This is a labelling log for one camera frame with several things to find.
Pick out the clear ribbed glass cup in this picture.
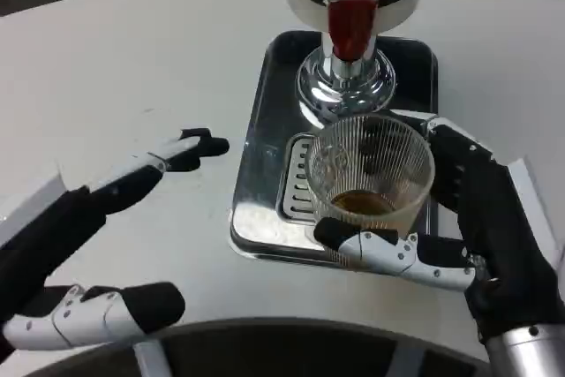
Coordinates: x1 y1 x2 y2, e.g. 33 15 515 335
306 114 437 239

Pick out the red tap lever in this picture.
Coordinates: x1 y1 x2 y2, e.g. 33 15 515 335
326 0 379 63

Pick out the steel drip tray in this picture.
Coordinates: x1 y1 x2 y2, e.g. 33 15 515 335
229 30 443 266

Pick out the slotted steel tray grid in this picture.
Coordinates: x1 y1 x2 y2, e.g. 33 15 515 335
275 132 324 224

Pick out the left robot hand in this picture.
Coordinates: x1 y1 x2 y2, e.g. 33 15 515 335
0 127 231 352

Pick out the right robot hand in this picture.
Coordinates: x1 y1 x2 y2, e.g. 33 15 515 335
313 109 565 343

